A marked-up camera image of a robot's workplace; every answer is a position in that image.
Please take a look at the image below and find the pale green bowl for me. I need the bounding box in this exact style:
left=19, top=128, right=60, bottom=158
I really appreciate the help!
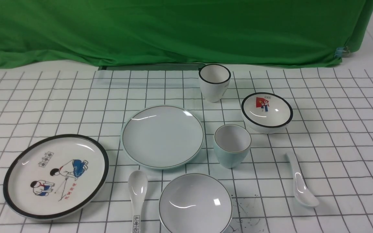
left=159, top=173, right=233, bottom=233

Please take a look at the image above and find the pale green cup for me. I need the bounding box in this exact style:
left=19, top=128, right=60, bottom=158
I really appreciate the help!
left=213, top=124, right=252, bottom=169

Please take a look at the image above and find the plain white ceramic spoon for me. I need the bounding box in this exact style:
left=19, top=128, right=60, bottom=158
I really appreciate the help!
left=286, top=152, right=319, bottom=208

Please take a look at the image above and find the large plate with cartoon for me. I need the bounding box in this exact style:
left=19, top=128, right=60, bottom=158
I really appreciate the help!
left=3, top=134, right=109, bottom=221

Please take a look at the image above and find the white spoon with characters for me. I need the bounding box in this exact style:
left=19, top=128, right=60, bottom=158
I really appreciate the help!
left=128, top=171, right=148, bottom=233

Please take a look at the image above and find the green backdrop cloth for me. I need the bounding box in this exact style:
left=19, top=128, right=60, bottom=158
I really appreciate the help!
left=0, top=0, right=373, bottom=69

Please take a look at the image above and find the plain pale green plate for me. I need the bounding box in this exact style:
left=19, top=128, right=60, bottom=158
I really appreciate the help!
left=120, top=105, right=205, bottom=170

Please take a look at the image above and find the white cup black rim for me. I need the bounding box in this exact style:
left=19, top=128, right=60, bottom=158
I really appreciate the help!
left=198, top=64, right=232, bottom=102

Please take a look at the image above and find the small bowl with cartoon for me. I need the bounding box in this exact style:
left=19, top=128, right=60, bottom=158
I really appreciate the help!
left=240, top=92, right=294, bottom=134

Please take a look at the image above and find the white grid tablecloth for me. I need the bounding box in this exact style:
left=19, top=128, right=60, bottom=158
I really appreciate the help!
left=0, top=68, right=373, bottom=233

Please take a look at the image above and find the blue binder clip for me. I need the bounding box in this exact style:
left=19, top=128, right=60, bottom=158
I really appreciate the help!
left=334, top=46, right=351, bottom=58

